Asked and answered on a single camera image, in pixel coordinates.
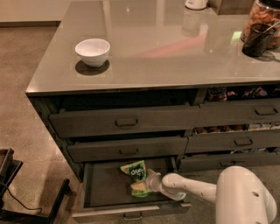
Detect grey kitchen island counter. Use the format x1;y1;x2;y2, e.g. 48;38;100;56
26;0;280;177

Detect middle left drawer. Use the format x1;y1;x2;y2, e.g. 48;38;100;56
67;136;188;162

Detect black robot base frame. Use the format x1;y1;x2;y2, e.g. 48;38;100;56
0;148;72;224

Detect black cable on floor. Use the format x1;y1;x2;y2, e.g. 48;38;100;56
5;186;43;213

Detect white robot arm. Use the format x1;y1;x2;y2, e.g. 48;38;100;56
131;166;277;224

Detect middle right drawer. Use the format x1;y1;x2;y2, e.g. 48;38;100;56
185;129;280;153

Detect white container on counter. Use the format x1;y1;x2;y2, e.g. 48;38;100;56
185;0;208;11

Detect top right drawer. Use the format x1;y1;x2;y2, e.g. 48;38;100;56
195;98;280;127

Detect open bottom left drawer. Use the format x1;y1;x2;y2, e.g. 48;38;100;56
72;161;191;223

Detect glass jar of nuts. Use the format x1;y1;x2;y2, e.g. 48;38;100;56
241;0;280;50

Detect snacks in middle drawer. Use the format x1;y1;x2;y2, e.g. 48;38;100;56
195;122;280;135

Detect black mesh cup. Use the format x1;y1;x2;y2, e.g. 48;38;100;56
242;23;277;58

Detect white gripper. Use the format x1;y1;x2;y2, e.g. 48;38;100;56
130;169;163;193

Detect bottom right drawer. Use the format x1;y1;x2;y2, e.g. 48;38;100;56
178;152;280;172

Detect green rice chip bag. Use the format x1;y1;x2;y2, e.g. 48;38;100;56
120;160;150;198

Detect top left drawer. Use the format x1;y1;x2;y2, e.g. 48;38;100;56
49;105;199;138

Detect white ceramic bowl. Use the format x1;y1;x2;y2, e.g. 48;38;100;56
75;38;110;67

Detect snack packets in top drawer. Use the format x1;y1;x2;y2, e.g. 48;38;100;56
206;85;280;102

